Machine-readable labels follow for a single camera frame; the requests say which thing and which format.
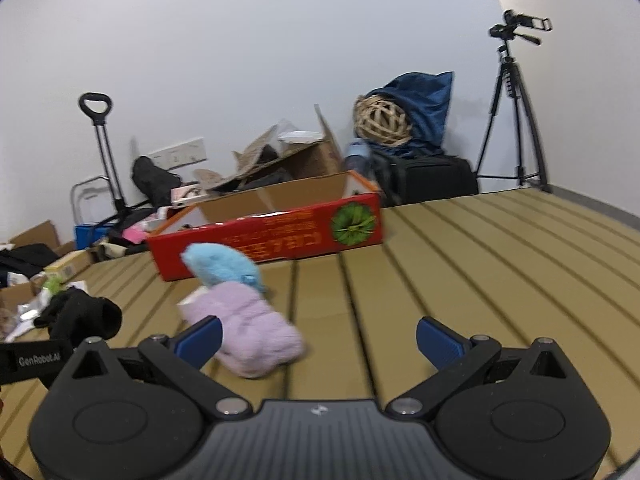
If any lilac fluffy plush cloth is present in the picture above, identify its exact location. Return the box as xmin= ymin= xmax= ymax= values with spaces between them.
xmin=178 ymin=282 xmax=306 ymax=379

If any black sock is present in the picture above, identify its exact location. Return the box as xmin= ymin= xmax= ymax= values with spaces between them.
xmin=34 ymin=287 xmax=122 ymax=349

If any light blue plush toy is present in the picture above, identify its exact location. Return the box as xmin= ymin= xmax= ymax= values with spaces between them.
xmin=180 ymin=243 xmax=266 ymax=292

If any white paper sheet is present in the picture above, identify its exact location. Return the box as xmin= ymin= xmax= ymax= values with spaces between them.
xmin=1 ymin=281 xmax=88 ymax=342

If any green white small bottle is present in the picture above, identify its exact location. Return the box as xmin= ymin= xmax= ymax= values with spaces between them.
xmin=42 ymin=275 xmax=64 ymax=296

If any black clothing pile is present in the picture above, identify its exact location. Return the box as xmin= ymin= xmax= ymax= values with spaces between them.
xmin=0 ymin=244 xmax=58 ymax=278

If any yellow small carton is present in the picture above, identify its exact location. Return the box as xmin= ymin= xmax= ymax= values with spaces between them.
xmin=43 ymin=249 xmax=93 ymax=283

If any blue crate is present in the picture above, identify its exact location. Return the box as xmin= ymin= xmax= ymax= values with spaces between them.
xmin=74 ymin=224 xmax=112 ymax=250

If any red cardboard pumpkin box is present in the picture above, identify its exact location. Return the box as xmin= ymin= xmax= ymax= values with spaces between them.
xmin=146 ymin=171 xmax=383 ymax=282

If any black suitcase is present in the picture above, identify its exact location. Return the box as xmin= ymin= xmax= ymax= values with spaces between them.
xmin=371 ymin=152 xmax=480 ymax=207

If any brown open cardboard box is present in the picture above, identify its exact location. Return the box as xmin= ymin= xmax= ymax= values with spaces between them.
xmin=193 ymin=104 xmax=343 ymax=195

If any blue water bottle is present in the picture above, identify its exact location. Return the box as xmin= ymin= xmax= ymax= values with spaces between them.
xmin=343 ymin=138 xmax=371 ymax=178

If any woven rattan ball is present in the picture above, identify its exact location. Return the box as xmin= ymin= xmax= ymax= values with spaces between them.
xmin=352 ymin=94 xmax=412 ymax=148

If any blue velvet bag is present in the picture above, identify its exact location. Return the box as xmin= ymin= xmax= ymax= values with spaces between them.
xmin=366 ymin=72 xmax=454 ymax=158

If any black hand trolley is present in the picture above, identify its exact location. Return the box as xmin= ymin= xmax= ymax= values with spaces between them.
xmin=78 ymin=92 xmax=149 ymax=228

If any black bag by wall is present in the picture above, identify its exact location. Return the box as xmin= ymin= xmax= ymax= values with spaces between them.
xmin=131 ymin=156 xmax=182 ymax=208

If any white wall socket strip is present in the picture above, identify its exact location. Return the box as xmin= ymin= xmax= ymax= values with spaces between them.
xmin=148 ymin=138 xmax=207 ymax=170

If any black camera tripod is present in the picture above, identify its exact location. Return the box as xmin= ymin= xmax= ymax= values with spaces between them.
xmin=473 ymin=39 xmax=551 ymax=194

